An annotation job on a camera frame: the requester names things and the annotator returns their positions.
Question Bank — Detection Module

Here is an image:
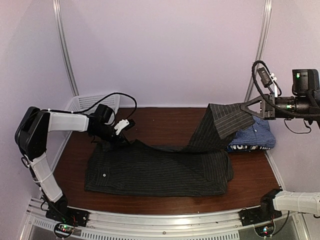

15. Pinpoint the blue checkered folded shirt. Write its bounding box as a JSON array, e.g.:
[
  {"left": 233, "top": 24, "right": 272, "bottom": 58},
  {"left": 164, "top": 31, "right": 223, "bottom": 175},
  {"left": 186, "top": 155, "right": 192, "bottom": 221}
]
[{"left": 228, "top": 116, "right": 276, "bottom": 149}]

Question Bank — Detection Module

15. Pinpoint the white perforated plastic basket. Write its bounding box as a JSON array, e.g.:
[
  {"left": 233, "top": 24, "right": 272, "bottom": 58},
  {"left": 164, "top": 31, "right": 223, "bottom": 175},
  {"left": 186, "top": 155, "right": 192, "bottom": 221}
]
[{"left": 65, "top": 94, "right": 121, "bottom": 115}]

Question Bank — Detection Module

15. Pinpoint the left circuit board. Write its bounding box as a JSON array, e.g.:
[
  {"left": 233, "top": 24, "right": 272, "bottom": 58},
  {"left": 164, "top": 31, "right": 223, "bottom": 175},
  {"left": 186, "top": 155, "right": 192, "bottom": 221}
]
[{"left": 53, "top": 222, "right": 75, "bottom": 238}]

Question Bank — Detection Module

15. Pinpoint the navy folded shirt white print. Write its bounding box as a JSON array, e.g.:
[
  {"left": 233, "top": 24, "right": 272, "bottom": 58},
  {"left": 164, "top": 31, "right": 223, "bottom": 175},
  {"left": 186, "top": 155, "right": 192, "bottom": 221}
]
[{"left": 226, "top": 144, "right": 271, "bottom": 153}]

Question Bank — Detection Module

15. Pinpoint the right circuit board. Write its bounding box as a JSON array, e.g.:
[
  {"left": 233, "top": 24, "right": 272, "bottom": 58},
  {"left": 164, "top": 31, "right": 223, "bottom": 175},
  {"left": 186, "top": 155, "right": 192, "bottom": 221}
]
[{"left": 254, "top": 224, "right": 275, "bottom": 238}]

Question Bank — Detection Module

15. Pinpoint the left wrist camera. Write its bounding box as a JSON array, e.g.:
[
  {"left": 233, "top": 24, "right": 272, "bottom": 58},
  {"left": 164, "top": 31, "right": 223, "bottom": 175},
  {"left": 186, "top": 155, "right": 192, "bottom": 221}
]
[{"left": 114, "top": 119, "right": 136, "bottom": 136}]

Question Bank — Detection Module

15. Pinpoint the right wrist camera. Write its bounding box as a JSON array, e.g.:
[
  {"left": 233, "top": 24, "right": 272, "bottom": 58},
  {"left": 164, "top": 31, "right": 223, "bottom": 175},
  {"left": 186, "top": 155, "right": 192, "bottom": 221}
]
[{"left": 257, "top": 67, "right": 280, "bottom": 98}]

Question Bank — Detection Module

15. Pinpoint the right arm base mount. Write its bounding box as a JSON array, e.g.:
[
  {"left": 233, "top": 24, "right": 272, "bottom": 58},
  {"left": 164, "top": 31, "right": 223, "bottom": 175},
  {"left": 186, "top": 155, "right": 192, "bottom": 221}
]
[{"left": 238, "top": 206, "right": 283, "bottom": 227}]

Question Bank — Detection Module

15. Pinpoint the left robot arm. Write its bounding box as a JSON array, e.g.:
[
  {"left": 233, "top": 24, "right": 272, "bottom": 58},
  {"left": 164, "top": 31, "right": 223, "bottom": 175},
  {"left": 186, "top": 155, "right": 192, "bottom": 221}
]
[{"left": 14, "top": 104, "right": 135, "bottom": 222}]

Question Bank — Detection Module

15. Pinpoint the left aluminium frame post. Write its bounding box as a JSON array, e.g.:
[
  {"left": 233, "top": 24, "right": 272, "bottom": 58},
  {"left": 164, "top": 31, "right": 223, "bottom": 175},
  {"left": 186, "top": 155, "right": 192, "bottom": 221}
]
[{"left": 52, "top": 0, "right": 79, "bottom": 97}]

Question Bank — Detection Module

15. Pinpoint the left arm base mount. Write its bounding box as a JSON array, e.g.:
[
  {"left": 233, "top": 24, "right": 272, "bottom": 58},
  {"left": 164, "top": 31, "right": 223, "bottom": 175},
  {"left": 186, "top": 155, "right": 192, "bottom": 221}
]
[{"left": 45, "top": 207, "right": 89, "bottom": 227}]

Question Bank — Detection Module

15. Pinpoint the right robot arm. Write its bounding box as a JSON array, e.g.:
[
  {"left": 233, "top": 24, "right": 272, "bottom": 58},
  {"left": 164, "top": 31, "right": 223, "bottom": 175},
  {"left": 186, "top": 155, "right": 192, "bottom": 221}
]
[{"left": 241, "top": 93, "right": 320, "bottom": 221}]

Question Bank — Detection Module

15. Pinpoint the front aluminium rail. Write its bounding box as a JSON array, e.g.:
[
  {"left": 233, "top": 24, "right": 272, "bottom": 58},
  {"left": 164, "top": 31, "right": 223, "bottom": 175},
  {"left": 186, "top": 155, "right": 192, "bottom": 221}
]
[{"left": 24, "top": 196, "right": 303, "bottom": 240}]

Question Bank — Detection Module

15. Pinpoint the circuit board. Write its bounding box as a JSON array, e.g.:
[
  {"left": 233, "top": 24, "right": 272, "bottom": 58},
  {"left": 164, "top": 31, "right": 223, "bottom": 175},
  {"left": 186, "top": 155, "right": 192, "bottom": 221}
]
[
  {"left": 254, "top": 224, "right": 275, "bottom": 238},
  {"left": 53, "top": 222, "right": 75, "bottom": 238}
]

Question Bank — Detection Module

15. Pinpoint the aluminium frame post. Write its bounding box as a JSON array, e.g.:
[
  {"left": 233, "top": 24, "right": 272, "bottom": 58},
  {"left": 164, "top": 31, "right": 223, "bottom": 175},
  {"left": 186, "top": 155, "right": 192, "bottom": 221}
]
[
  {"left": 52, "top": 0, "right": 79, "bottom": 97},
  {"left": 244, "top": 0, "right": 273, "bottom": 101}
]

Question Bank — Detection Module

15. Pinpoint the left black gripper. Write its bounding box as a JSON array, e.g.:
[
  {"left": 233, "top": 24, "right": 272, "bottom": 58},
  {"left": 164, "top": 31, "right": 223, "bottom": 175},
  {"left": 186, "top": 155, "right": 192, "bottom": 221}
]
[{"left": 91, "top": 124, "right": 130, "bottom": 149}]

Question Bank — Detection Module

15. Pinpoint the black camera cable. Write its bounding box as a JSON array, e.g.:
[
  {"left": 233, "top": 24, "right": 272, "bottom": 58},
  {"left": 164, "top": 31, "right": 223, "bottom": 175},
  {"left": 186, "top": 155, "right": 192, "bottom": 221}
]
[
  {"left": 82, "top": 92, "right": 138, "bottom": 118},
  {"left": 251, "top": 59, "right": 293, "bottom": 118}
]

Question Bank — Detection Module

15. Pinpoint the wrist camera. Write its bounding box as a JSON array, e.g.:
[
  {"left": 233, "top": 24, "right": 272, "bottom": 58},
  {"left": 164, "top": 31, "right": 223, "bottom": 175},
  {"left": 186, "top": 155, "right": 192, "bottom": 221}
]
[
  {"left": 114, "top": 119, "right": 136, "bottom": 136},
  {"left": 257, "top": 67, "right": 280, "bottom": 98}
]

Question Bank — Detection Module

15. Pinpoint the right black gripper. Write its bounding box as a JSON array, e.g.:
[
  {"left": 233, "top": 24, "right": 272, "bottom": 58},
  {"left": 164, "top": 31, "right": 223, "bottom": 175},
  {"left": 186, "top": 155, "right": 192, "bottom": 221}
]
[{"left": 241, "top": 92, "right": 313, "bottom": 120}]

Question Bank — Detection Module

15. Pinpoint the left black camera cable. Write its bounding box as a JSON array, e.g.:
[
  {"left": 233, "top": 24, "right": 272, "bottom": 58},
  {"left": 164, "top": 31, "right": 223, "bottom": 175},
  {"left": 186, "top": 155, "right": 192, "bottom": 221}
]
[{"left": 82, "top": 92, "right": 138, "bottom": 118}]

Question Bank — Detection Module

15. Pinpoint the right aluminium frame post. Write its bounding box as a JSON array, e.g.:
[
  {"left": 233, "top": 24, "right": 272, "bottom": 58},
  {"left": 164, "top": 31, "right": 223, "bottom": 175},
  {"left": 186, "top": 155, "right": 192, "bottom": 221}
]
[{"left": 244, "top": 0, "right": 273, "bottom": 101}]

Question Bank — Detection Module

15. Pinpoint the right black camera cable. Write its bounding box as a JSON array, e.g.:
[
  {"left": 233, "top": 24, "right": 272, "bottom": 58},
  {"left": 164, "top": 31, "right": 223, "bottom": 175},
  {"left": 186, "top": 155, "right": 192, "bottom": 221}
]
[{"left": 251, "top": 59, "right": 293, "bottom": 118}]

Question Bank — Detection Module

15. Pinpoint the dark pinstriped long sleeve shirt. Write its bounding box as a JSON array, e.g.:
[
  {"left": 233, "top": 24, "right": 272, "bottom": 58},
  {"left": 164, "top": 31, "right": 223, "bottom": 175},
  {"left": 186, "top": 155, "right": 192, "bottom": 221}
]
[{"left": 84, "top": 103, "right": 255, "bottom": 197}]

